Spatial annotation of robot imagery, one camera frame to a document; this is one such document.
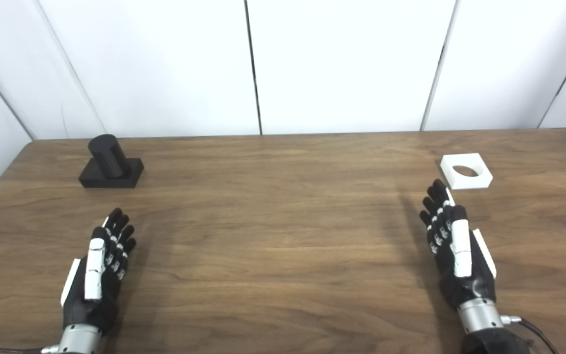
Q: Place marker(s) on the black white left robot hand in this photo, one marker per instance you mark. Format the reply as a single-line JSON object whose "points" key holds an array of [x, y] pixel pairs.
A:
{"points": [[94, 268]]}

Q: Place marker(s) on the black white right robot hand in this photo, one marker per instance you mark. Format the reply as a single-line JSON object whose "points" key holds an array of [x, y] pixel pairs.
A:
{"points": [[461, 250]]}

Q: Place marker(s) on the white square piece with hole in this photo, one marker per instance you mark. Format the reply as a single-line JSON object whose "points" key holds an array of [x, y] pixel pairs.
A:
{"points": [[467, 183]]}

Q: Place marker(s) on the black peg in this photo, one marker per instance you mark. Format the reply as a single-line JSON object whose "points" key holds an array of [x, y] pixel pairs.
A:
{"points": [[108, 162]]}

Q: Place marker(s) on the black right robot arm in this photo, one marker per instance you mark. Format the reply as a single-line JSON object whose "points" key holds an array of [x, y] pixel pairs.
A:
{"points": [[494, 343]]}

